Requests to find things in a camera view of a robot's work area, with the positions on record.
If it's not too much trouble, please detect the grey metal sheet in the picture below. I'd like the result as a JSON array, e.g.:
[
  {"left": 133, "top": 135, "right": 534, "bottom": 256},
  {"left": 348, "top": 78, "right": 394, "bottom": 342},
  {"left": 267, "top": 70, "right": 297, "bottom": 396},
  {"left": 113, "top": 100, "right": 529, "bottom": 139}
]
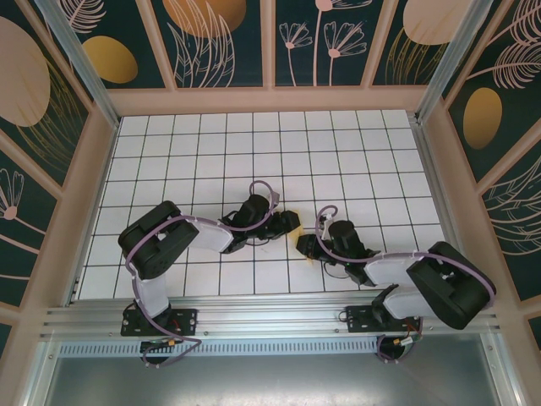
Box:
[{"left": 25, "top": 332, "right": 523, "bottom": 406}]

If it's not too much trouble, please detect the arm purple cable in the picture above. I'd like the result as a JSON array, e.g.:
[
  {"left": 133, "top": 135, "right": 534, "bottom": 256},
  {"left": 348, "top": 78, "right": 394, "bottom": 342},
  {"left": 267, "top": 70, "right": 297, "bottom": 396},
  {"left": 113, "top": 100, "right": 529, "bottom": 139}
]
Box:
[
  {"left": 125, "top": 179, "right": 283, "bottom": 369},
  {"left": 314, "top": 205, "right": 498, "bottom": 365}
]

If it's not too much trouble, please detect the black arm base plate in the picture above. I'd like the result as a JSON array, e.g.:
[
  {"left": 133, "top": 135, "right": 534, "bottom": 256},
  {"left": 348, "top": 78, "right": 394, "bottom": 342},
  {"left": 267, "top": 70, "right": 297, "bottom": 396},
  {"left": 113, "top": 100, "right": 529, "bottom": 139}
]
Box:
[
  {"left": 120, "top": 307, "right": 199, "bottom": 337},
  {"left": 344, "top": 304, "right": 424, "bottom": 334}
]

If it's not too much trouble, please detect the yellow paper sheet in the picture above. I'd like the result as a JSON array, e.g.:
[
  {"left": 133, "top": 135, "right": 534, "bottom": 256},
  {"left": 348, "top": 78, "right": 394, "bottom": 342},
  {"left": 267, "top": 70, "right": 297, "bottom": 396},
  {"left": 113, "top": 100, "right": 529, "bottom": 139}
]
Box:
[{"left": 286, "top": 208, "right": 317, "bottom": 266}]

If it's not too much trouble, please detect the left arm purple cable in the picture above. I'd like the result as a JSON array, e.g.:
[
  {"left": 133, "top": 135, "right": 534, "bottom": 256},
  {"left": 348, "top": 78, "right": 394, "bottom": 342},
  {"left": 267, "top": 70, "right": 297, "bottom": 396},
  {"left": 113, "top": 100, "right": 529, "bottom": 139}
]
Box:
[{"left": 125, "top": 179, "right": 283, "bottom": 369}]

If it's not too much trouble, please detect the aluminium mounting rail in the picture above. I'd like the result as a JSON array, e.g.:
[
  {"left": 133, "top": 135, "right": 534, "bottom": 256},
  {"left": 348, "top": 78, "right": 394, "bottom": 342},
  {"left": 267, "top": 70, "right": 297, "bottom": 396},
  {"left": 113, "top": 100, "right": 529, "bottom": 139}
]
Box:
[{"left": 40, "top": 295, "right": 504, "bottom": 339}]

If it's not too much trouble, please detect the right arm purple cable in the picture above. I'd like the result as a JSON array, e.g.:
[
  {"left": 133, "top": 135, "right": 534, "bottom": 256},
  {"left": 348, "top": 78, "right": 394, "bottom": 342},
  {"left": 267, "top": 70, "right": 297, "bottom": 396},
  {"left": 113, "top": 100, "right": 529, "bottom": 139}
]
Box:
[{"left": 314, "top": 205, "right": 498, "bottom": 365}]

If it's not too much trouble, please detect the aluminium frame post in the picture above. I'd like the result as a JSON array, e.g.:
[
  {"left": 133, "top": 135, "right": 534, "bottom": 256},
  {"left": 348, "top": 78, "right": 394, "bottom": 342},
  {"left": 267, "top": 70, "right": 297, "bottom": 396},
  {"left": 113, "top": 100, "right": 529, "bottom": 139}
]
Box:
[
  {"left": 32, "top": 0, "right": 122, "bottom": 129},
  {"left": 416, "top": 0, "right": 495, "bottom": 123}
]

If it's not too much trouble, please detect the aluminium side rail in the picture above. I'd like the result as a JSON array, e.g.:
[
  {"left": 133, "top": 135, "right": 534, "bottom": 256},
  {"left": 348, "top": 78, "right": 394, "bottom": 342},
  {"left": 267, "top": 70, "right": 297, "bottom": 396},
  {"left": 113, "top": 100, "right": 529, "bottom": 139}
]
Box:
[{"left": 412, "top": 120, "right": 478, "bottom": 299}]

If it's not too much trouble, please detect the slotted grey cable duct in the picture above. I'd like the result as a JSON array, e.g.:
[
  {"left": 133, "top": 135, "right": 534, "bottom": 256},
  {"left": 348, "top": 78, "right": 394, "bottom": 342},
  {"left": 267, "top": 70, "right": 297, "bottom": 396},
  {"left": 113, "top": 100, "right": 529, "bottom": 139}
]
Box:
[{"left": 58, "top": 336, "right": 384, "bottom": 359}]

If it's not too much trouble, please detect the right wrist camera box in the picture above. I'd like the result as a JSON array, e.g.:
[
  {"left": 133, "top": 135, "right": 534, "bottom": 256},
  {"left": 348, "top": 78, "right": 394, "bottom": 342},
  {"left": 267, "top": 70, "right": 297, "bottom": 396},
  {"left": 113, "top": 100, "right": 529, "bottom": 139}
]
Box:
[{"left": 316, "top": 212, "right": 334, "bottom": 238}]

